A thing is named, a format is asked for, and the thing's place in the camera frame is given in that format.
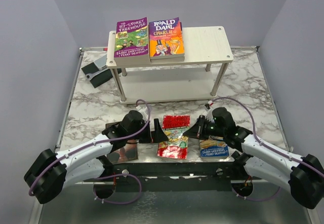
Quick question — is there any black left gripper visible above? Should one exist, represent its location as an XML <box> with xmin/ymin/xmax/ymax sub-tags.
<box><xmin>128</xmin><ymin>119</ymin><xmax>169</xmax><ymax>144</ymax></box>

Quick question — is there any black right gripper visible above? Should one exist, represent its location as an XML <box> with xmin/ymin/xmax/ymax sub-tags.
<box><xmin>184</xmin><ymin>115</ymin><xmax>226</xmax><ymax>140</ymax></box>

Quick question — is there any red treehouse book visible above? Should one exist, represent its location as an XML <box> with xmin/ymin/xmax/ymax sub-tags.
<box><xmin>157</xmin><ymin>115</ymin><xmax>190</xmax><ymax>161</ymax></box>

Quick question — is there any purple treehouse book front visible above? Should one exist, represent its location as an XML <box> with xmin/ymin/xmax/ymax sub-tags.
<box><xmin>150</xmin><ymin>56</ymin><xmax>185</xmax><ymax>63</ymax></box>

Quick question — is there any purple treehouse book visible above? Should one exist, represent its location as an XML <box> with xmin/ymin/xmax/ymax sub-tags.
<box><xmin>150</xmin><ymin>56</ymin><xmax>185</xmax><ymax>63</ymax></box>
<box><xmin>114</xmin><ymin>17</ymin><xmax>150</xmax><ymax>59</ymax></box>

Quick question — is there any orange 39-storey treehouse book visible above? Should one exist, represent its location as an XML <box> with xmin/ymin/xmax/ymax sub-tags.
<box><xmin>114</xmin><ymin>57</ymin><xmax>151</xmax><ymax>67</ymax></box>

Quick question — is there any roald dahl charlie book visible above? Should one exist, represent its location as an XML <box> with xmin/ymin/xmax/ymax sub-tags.
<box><xmin>148</xmin><ymin>17</ymin><xmax>185</xmax><ymax>60</ymax></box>

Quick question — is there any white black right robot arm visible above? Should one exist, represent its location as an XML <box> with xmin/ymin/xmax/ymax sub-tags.
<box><xmin>184</xmin><ymin>107</ymin><xmax>323</xmax><ymax>209</ymax></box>

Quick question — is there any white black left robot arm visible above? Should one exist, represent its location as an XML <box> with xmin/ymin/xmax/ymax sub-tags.
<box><xmin>24</xmin><ymin>110</ymin><xmax>168</xmax><ymax>204</ymax></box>

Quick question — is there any blue 91-storey treehouse book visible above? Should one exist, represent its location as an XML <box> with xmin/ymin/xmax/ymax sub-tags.
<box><xmin>199</xmin><ymin>137</ymin><xmax>229</xmax><ymax>159</ymax></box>

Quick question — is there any dark three days book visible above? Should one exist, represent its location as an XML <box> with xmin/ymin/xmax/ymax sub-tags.
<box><xmin>102</xmin><ymin>123</ymin><xmax>138</xmax><ymax>164</ymax></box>

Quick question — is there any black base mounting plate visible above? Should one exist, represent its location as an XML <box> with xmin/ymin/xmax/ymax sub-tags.
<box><xmin>97</xmin><ymin>156</ymin><xmax>248</xmax><ymax>192</ymax></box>

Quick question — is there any white two-tier shelf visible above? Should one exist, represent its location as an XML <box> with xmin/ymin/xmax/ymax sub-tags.
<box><xmin>107</xmin><ymin>26</ymin><xmax>233</xmax><ymax>104</ymax></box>

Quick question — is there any black foam block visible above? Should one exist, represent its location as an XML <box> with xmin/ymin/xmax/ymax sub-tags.
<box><xmin>81</xmin><ymin>63</ymin><xmax>113</xmax><ymax>88</ymax></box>

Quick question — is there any silver metal wrench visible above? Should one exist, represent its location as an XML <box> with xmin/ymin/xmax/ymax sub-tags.
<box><xmin>86</xmin><ymin>68</ymin><xmax>107</xmax><ymax>81</ymax></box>

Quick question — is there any grey white device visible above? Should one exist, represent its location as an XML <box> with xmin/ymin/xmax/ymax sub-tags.
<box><xmin>94</xmin><ymin>55</ymin><xmax>107</xmax><ymax>70</ymax></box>

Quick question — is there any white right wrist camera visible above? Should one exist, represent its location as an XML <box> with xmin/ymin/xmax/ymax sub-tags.
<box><xmin>204</xmin><ymin>100</ymin><xmax>214</xmax><ymax>121</ymax></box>

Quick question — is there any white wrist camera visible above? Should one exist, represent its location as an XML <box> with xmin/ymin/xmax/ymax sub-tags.
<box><xmin>136</xmin><ymin>104</ymin><xmax>150</xmax><ymax>121</ymax></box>
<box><xmin>204</xmin><ymin>100</ymin><xmax>214</xmax><ymax>121</ymax></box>

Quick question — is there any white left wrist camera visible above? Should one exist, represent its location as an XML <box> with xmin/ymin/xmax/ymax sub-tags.
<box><xmin>136</xmin><ymin>104</ymin><xmax>150</xmax><ymax>121</ymax></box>

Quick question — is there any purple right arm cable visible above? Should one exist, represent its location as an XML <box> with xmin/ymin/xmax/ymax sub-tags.
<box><xmin>209</xmin><ymin>97</ymin><xmax>324</xmax><ymax>201</ymax></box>

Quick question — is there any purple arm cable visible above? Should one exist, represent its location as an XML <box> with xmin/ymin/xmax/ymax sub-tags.
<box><xmin>209</xmin><ymin>97</ymin><xmax>324</xmax><ymax>201</ymax></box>
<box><xmin>28</xmin><ymin>99</ymin><xmax>152</xmax><ymax>206</ymax></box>

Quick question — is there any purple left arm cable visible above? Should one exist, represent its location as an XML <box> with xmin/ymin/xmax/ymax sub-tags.
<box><xmin>28</xmin><ymin>99</ymin><xmax>152</xmax><ymax>206</ymax></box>

